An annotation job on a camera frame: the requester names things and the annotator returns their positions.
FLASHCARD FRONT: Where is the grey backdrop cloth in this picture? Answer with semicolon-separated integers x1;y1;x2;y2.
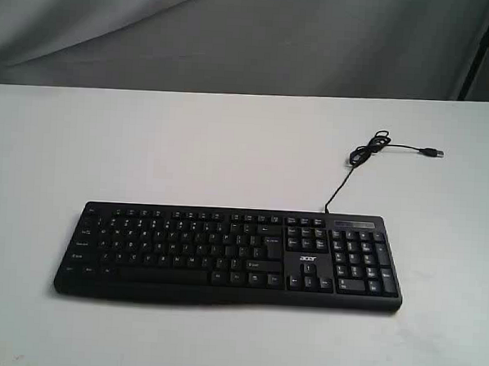
0;0;489;100

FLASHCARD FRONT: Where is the black Acer keyboard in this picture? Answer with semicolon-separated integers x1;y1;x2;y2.
54;201;402;312

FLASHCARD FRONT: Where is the black tripod stand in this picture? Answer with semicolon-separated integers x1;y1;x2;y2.
456;0;489;102

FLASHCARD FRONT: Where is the black USB cable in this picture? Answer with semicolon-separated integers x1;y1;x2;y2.
324;127;446;221

